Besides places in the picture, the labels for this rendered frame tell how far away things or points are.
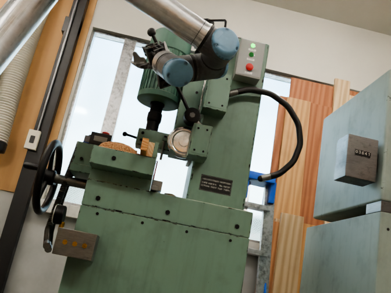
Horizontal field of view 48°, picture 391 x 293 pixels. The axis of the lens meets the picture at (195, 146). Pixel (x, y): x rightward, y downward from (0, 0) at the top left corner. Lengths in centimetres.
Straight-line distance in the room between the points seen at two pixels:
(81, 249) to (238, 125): 75
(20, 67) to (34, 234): 109
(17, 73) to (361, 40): 260
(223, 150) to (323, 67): 205
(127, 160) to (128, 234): 24
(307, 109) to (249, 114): 157
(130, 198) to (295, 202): 172
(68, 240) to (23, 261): 163
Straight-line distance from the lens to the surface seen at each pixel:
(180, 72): 143
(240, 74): 174
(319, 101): 342
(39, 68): 332
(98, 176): 155
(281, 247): 283
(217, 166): 167
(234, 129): 172
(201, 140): 159
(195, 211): 151
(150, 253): 149
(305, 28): 372
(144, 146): 141
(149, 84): 178
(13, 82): 312
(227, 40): 136
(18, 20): 145
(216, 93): 167
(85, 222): 151
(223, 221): 153
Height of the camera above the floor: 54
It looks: 16 degrees up
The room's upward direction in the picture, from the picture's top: 11 degrees clockwise
